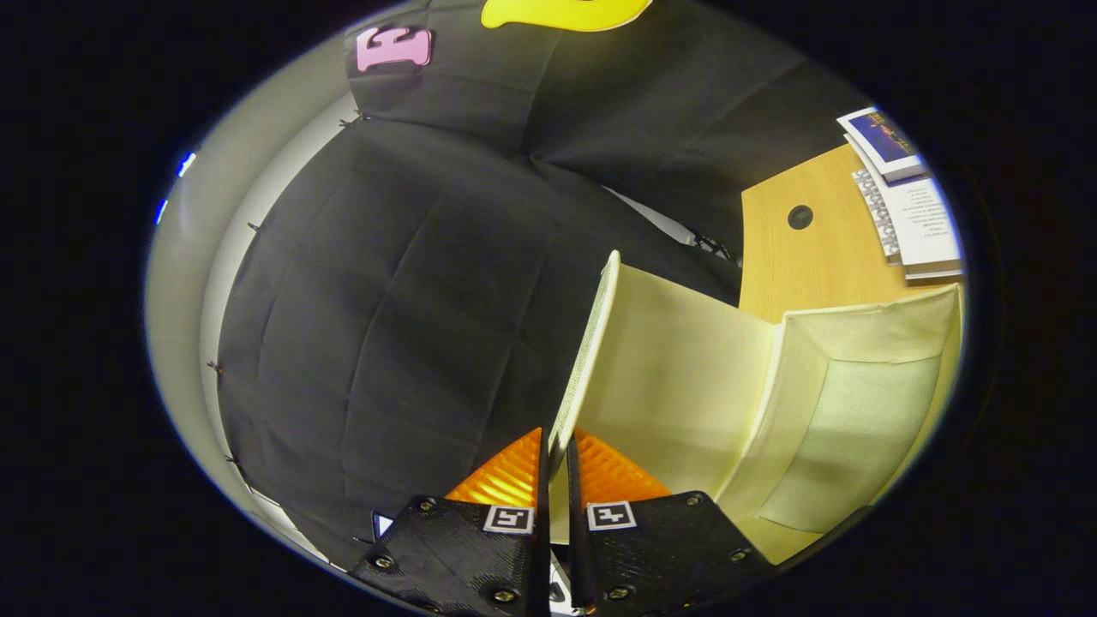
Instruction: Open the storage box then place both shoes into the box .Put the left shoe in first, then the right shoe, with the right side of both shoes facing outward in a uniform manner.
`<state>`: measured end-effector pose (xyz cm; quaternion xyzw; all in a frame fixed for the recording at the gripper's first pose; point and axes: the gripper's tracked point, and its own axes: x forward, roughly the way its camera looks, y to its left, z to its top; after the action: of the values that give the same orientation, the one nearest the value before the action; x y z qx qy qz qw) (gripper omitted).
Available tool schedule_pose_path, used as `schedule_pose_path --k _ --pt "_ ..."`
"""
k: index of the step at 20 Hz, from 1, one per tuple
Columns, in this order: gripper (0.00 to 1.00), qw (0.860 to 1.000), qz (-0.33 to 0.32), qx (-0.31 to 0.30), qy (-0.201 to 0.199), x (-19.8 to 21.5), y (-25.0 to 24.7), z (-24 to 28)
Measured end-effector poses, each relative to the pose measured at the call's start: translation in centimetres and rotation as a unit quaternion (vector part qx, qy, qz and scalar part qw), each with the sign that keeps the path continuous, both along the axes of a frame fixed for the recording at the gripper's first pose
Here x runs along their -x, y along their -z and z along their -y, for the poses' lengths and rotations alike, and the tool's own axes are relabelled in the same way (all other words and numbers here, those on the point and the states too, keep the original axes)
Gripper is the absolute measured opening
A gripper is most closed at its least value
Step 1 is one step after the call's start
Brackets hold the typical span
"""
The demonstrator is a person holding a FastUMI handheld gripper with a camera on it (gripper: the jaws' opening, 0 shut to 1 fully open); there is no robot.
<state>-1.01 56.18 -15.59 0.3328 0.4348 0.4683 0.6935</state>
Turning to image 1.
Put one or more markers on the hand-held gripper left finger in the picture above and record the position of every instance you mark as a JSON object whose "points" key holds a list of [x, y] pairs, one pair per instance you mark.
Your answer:
{"points": [[463, 548]]}

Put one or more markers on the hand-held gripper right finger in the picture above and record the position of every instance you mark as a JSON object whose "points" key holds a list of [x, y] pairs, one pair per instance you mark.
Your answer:
{"points": [[660, 548]]}

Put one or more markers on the cream fabric storage box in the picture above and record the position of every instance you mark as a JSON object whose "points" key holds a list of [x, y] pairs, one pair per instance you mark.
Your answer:
{"points": [[686, 377]]}

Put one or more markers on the black backdrop cloth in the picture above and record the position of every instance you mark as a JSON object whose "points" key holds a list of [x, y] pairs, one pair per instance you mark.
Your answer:
{"points": [[386, 300]]}

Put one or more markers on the white book with text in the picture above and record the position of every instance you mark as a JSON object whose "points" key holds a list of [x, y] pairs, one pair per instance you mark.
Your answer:
{"points": [[926, 223]]}

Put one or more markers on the small book with dark picture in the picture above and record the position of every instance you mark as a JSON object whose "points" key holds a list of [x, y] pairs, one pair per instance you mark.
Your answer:
{"points": [[883, 141]]}

